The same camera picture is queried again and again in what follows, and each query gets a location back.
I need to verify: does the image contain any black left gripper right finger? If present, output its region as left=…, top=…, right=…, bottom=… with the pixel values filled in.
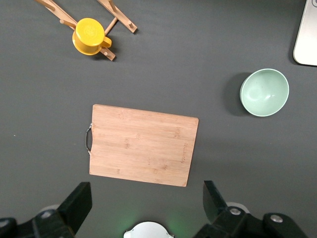
left=193, top=180, right=308, bottom=238

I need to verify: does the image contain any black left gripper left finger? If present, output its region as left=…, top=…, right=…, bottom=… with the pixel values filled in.
left=0, top=182, right=93, bottom=238

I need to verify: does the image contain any wooden cutting board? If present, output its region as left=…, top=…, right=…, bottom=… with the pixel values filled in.
left=85, top=104, right=200, bottom=187

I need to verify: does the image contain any light green bowl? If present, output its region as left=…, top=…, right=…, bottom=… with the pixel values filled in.
left=239, top=68, right=290, bottom=117

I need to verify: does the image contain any yellow mug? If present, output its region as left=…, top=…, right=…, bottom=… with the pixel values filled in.
left=72, top=17, right=112, bottom=56

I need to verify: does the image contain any wooden mug rack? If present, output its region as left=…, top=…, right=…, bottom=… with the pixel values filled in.
left=34, top=0, right=138, bottom=61

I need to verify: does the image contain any cream bear print tray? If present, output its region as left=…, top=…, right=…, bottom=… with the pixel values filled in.
left=293, top=0, right=317, bottom=66

